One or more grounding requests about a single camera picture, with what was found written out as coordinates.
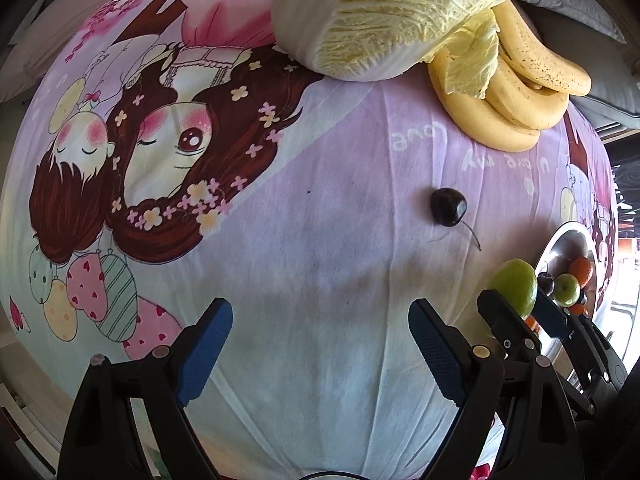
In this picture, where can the printed cartoon blanket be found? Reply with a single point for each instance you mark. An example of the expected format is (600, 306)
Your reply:
(325, 235)

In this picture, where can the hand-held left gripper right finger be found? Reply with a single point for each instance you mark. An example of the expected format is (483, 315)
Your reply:
(435, 355)

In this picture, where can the dark cherry with stem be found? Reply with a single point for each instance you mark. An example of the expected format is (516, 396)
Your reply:
(447, 206)

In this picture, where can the large stainless steel basin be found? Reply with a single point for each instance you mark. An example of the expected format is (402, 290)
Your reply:
(565, 245)

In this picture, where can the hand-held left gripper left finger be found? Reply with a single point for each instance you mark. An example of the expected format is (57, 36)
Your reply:
(202, 355)

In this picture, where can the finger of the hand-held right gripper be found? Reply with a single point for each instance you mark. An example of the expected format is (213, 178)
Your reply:
(505, 325)
(552, 316)

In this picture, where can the napa cabbage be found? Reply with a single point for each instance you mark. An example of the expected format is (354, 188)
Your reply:
(375, 15)

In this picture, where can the bunch of yellow bananas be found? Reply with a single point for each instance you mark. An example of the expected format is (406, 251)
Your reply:
(500, 120)

